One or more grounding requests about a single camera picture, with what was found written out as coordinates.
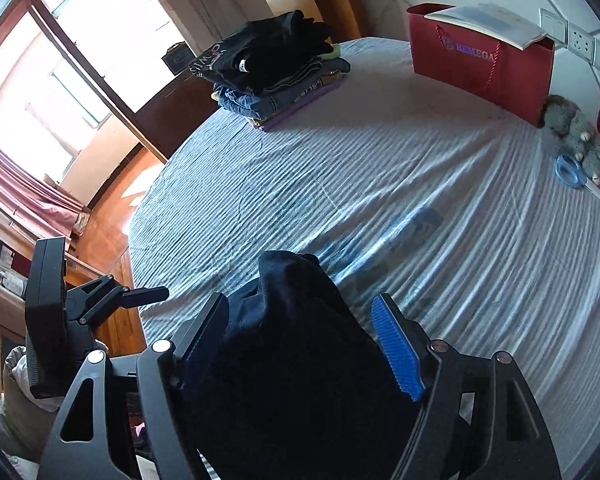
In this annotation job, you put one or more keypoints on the pink curtain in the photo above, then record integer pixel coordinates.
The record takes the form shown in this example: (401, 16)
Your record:
(20, 190)

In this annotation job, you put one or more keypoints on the dark blue jeans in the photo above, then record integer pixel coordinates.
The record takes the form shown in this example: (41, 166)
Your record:
(305, 360)

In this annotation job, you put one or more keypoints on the small dark plaque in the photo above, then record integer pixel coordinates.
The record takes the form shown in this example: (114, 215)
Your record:
(177, 59)

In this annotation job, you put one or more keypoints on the folded light blue jeans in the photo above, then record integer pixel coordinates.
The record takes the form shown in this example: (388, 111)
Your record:
(260, 102)

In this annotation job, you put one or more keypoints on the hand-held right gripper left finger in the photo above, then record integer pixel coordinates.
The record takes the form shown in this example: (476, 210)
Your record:
(205, 325)

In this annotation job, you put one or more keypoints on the folded purple cloth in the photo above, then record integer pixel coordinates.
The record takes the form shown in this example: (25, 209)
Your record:
(300, 107)

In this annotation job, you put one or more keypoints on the person's left forearm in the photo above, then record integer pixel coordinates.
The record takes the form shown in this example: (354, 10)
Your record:
(15, 410)

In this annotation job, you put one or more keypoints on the folded black printed t-shirt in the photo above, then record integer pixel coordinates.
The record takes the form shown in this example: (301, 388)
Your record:
(265, 50)

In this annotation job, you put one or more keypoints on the dark wooden cabinet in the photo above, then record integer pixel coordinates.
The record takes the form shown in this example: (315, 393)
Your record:
(175, 110)

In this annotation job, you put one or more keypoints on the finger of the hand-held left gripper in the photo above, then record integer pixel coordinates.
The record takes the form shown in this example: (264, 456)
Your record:
(145, 296)

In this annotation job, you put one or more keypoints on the grey plush toy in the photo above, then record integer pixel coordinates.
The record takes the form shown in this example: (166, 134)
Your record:
(575, 130)

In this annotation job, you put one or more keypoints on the red paper bag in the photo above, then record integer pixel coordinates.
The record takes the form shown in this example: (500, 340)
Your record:
(480, 75)

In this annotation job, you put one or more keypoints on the white booklet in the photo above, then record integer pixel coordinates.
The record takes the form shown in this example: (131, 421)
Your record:
(485, 22)

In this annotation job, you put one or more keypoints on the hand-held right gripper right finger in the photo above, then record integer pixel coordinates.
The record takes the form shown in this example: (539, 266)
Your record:
(397, 355)

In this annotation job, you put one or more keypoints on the white wall socket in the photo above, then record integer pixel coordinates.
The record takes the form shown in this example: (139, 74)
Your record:
(579, 39)

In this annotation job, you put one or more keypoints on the wooden shelf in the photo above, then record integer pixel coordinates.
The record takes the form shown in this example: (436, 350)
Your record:
(0, 285)

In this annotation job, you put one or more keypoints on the window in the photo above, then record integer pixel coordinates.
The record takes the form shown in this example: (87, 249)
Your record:
(80, 50)

